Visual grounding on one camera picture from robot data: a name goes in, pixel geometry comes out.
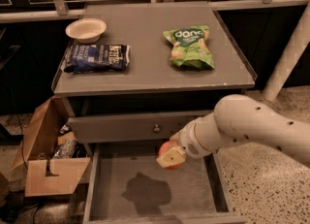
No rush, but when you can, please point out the round metal drawer knob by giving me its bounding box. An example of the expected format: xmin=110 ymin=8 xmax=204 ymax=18
xmin=153 ymin=124 xmax=162 ymax=133

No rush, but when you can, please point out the grey drawer cabinet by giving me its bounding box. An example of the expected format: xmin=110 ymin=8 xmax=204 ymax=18
xmin=51 ymin=2 xmax=258 ymax=151

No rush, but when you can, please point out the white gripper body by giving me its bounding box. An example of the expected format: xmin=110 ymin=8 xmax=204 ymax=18
xmin=178 ymin=119 xmax=210 ymax=159

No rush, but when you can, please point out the grey top drawer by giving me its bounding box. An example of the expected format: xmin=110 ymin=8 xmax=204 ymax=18
xmin=69 ymin=111 xmax=210 ymax=144

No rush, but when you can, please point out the open grey middle drawer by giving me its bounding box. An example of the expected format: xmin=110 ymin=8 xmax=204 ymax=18
xmin=83 ymin=141 xmax=246 ymax=224

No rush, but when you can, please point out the open cardboard box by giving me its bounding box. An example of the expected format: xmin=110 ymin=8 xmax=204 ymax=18
xmin=11 ymin=97 xmax=92 ymax=197

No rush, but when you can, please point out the white paper bowl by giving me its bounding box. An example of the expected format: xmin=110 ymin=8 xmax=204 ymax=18
xmin=66 ymin=18 xmax=107 ymax=44

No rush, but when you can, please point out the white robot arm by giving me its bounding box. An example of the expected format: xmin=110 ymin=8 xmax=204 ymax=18
xmin=157 ymin=94 xmax=310 ymax=170

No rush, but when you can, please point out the blue chip bag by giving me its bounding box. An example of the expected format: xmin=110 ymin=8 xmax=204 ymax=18
xmin=63 ymin=45 xmax=130 ymax=74

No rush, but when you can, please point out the green snack bag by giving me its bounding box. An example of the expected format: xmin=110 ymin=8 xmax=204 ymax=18
xmin=163 ymin=25 xmax=215 ymax=70

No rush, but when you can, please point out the plastic bottle in box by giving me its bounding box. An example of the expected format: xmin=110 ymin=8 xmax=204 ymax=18
xmin=53 ymin=139 xmax=78 ymax=159

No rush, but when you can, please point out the metal window railing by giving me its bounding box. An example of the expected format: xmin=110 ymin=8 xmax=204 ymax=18
xmin=0 ymin=0 xmax=310 ymax=24

